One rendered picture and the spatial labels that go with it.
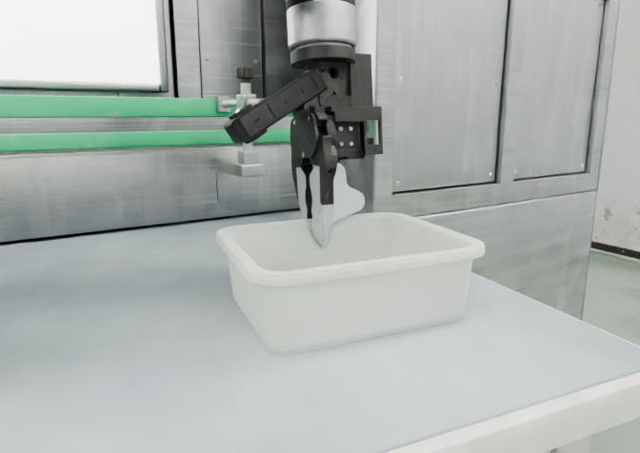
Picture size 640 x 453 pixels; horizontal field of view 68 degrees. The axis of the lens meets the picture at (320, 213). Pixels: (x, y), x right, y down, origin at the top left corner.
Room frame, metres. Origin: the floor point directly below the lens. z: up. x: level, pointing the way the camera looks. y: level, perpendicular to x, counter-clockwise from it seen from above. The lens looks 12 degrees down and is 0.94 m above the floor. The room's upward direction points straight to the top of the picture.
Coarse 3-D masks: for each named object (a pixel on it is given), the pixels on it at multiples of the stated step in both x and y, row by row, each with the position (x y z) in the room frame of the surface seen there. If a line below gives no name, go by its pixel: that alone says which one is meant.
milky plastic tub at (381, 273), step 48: (240, 240) 0.48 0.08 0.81; (288, 240) 0.50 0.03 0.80; (336, 240) 0.52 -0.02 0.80; (384, 240) 0.55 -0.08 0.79; (432, 240) 0.48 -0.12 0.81; (240, 288) 0.42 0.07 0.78; (288, 288) 0.34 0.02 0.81; (336, 288) 0.36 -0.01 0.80; (384, 288) 0.38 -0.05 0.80; (432, 288) 0.40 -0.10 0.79; (288, 336) 0.35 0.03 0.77; (336, 336) 0.36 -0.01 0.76
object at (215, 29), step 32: (192, 0) 1.04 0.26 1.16; (224, 0) 1.08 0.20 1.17; (256, 0) 1.12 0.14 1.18; (192, 32) 1.04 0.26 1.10; (224, 32) 1.08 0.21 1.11; (256, 32) 1.12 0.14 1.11; (192, 64) 1.03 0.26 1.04; (224, 64) 1.08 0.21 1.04; (256, 64) 1.12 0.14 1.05; (288, 64) 1.15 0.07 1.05; (128, 96) 0.97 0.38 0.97; (160, 96) 1.01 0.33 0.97; (192, 96) 1.03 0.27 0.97; (256, 96) 1.12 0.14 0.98
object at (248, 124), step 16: (304, 80) 0.51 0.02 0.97; (320, 80) 0.52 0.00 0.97; (272, 96) 0.50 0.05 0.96; (288, 96) 0.50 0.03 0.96; (304, 96) 0.51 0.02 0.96; (240, 112) 0.49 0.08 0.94; (256, 112) 0.49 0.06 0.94; (272, 112) 0.49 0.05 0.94; (288, 112) 0.50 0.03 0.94; (240, 128) 0.48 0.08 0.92; (256, 128) 0.48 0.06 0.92
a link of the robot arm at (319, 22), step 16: (320, 0) 0.51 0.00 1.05; (336, 0) 0.52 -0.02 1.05; (288, 16) 0.54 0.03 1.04; (304, 16) 0.52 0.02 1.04; (320, 16) 0.51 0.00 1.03; (336, 16) 0.52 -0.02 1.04; (352, 16) 0.53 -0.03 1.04; (288, 32) 0.54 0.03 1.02; (304, 32) 0.52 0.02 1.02; (320, 32) 0.51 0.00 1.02; (336, 32) 0.51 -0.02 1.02; (352, 32) 0.53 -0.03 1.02
